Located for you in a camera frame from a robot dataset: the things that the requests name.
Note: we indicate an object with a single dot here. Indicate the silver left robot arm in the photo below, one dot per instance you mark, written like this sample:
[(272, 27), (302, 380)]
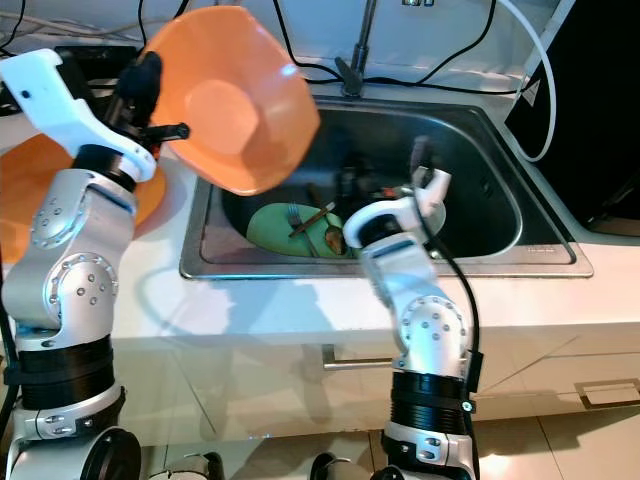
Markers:
[(75, 290)]

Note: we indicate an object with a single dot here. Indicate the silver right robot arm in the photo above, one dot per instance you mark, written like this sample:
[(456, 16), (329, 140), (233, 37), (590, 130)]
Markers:
[(430, 330)]

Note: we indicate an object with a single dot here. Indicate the dark wooden chopstick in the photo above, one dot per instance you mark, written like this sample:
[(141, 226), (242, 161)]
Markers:
[(317, 218)]

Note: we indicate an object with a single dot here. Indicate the green plate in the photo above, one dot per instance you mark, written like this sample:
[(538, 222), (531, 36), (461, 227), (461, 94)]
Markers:
[(265, 230)]

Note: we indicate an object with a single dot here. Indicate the steel faucet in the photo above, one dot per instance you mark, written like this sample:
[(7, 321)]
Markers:
[(360, 45)]

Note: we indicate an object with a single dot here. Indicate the stainless steel sink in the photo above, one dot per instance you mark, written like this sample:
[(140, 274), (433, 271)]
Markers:
[(510, 200)]

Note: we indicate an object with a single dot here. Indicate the orange plastic plate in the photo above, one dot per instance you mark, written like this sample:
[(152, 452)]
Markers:
[(20, 210)]

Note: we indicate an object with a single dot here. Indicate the large black box appliance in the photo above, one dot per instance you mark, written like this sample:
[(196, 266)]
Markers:
[(600, 120)]

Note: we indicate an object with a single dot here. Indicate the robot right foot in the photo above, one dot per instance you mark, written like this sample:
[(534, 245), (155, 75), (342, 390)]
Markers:
[(335, 468)]

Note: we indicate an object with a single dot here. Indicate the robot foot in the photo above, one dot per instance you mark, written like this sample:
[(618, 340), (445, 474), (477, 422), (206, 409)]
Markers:
[(190, 467), (335, 468)]

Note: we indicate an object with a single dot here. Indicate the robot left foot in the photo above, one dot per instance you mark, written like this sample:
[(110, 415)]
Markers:
[(190, 467)]

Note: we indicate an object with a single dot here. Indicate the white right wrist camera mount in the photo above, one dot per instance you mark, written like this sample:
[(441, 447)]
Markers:
[(390, 215)]

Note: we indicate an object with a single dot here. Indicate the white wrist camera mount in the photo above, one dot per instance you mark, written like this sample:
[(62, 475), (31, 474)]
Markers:
[(60, 105), (390, 215)]

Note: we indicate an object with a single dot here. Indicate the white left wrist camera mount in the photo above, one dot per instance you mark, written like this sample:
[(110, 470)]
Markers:
[(60, 105)]

